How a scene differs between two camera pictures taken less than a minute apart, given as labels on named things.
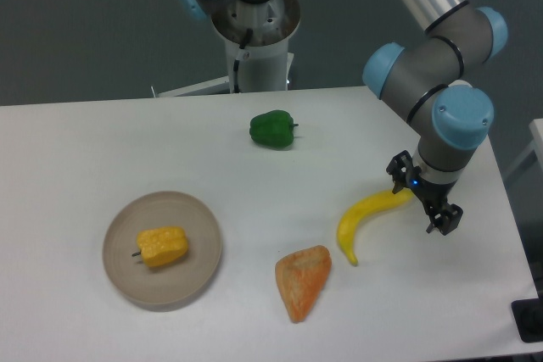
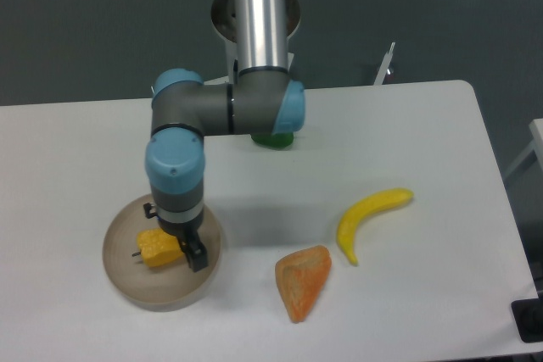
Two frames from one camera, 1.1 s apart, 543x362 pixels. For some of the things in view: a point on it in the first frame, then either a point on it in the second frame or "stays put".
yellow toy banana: x=360 y=208 stays put
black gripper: x=445 y=217 → x=187 y=234
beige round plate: x=168 y=287 stays put
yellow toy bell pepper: x=161 y=246 stays put
